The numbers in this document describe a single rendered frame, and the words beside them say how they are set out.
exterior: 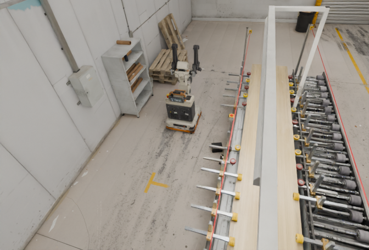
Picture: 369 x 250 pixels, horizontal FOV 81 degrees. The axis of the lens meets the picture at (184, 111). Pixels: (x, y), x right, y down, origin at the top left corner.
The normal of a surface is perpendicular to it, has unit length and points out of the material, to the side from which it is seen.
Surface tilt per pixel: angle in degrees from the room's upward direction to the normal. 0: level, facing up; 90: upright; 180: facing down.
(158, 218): 0
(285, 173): 0
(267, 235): 0
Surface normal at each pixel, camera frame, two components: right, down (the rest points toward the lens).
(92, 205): -0.08, -0.75
